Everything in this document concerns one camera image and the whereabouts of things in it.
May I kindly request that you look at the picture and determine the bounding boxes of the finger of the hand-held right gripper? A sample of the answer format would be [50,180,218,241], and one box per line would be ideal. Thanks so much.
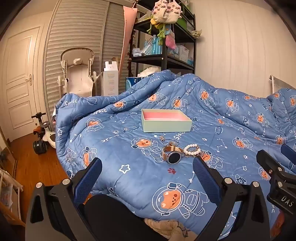
[280,144,296,166]
[256,149,286,183]

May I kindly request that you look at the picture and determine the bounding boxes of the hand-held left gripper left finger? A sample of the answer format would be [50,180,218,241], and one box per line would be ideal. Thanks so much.
[25,158,102,241]

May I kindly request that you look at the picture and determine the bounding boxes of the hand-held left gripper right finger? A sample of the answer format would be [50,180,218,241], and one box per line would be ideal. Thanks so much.
[193,156,271,241]

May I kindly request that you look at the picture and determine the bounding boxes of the white pearl bracelet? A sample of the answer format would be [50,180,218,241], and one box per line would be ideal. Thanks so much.
[183,144,201,156]

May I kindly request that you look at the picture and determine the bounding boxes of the round wristwatch with tan strap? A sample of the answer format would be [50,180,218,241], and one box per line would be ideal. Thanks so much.
[162,141,184,164]

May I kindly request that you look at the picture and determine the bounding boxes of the mint green box pink inside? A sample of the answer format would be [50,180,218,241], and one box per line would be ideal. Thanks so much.
[141,108,193,133]

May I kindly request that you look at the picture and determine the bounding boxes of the person's leg in black trousers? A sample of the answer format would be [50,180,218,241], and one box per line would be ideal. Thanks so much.
[83,194,167,241]

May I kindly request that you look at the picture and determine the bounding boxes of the children's ride-on toy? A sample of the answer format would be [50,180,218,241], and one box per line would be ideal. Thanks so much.
[32,112,57,155]

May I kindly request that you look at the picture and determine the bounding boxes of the blue astronaut bear printed blanket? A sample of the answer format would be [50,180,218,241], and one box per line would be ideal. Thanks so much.
[54,70,296,241]

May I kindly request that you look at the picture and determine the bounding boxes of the wooden rack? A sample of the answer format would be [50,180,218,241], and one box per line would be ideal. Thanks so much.
[0,166,24,224]

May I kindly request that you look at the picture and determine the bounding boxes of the tall white carton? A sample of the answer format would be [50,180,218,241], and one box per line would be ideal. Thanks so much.
[103,61,120,96]

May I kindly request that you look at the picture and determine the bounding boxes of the white baby high chair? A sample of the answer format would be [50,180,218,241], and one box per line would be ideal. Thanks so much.
[57,47,98,97]

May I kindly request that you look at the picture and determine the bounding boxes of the white panelled door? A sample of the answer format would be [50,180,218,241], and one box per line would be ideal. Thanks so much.
[2,27,45,142]

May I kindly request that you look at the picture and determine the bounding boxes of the black metal shelf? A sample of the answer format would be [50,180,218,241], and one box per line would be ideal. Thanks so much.
[128,0,197,79]

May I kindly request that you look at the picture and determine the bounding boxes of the white plastic basket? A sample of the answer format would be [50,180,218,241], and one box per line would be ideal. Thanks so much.
[178,45,194,63]

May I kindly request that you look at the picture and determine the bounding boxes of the pink knitted pouch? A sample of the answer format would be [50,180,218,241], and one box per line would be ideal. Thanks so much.
[165,32,178,49]

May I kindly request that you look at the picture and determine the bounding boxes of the blue plastic bottles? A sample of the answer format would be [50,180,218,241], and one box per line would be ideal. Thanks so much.
[143,35,164,55]

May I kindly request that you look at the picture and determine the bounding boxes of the grey louvered wardrobe door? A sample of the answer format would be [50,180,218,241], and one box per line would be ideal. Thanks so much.
[43,0,136,98]

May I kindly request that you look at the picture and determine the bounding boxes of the long pink paper cone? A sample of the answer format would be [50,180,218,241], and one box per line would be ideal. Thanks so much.
[119,6,137,77]

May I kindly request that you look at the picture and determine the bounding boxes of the green storage box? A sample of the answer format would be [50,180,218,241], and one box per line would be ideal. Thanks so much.
[177,17,194,33]

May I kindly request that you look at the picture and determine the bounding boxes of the green frog plush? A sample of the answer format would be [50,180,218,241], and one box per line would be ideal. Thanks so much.
[150,19,172,39]

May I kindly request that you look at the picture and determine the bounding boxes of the beige knitted bag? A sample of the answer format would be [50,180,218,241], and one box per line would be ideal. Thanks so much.
[151,0,184,24]

